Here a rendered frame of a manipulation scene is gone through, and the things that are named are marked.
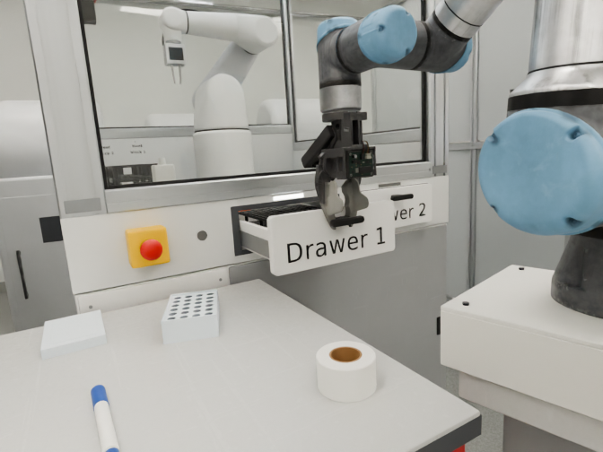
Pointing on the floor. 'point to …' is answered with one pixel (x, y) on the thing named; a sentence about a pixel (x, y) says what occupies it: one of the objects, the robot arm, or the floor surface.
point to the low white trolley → (219, 388)
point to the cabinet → (337, 295)
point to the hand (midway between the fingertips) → (339, 221)
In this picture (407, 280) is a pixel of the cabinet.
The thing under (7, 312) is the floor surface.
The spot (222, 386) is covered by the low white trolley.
